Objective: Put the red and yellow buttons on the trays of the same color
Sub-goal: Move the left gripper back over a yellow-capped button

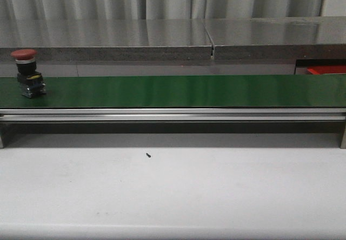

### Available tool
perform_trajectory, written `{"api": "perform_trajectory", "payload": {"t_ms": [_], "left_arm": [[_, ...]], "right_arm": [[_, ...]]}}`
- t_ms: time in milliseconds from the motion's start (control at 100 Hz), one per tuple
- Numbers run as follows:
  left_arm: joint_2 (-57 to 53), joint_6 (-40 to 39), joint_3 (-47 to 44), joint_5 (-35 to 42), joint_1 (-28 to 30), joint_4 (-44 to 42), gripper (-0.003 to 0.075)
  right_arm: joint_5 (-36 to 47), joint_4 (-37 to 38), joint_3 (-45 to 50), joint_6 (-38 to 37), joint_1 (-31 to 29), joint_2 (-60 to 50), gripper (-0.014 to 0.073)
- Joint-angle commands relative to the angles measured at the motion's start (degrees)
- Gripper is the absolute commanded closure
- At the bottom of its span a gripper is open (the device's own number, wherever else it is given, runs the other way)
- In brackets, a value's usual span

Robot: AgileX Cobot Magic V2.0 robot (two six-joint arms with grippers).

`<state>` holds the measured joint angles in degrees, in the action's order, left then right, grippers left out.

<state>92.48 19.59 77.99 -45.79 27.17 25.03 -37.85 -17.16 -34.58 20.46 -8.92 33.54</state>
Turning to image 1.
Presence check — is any left grey stone slab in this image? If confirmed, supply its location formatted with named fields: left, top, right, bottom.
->
left=1, top=19, right=212, bottom=62

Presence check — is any green conveyor belt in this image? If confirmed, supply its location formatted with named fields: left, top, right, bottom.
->
left=1, top=75, right=345, bottom=109

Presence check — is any aluminium conveyor frame rail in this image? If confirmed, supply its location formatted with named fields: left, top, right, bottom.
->
left=1, top=108, right=345, bottom=122

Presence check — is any right steel conveyor leg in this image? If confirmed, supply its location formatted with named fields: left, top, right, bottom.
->
left=338, top=122, right=346, bottom=150

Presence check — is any red plastic tray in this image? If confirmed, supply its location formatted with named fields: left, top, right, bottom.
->
left=307, top=65, right=346, bottom=75

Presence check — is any right grey stone slab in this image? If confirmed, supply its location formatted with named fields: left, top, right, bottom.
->
left=204, top=16, right=345, bottom=60

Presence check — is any grey stone slab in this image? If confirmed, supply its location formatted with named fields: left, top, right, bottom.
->
left=204, top=16, right=345, bottom=60
left=1, top=19, right=212, bottom=62

